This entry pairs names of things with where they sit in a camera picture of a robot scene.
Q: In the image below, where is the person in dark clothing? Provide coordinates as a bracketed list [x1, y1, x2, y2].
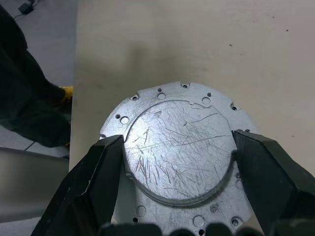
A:
[0, 4, 74, 148]

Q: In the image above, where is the grey metal motor cover plate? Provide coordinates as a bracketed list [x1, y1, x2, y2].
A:
[99, 82, 258, 236]

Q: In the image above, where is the black power adapter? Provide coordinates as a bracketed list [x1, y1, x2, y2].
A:
[18, 0, 35, 11]

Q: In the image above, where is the grey flat box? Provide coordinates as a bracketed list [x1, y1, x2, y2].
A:
[0, 147, 71, 219]

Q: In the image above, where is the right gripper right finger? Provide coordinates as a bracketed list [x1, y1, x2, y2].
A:
[232, 129, 315, 236]

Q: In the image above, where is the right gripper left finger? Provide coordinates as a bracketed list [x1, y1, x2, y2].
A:
[31, 134, 124, 236]

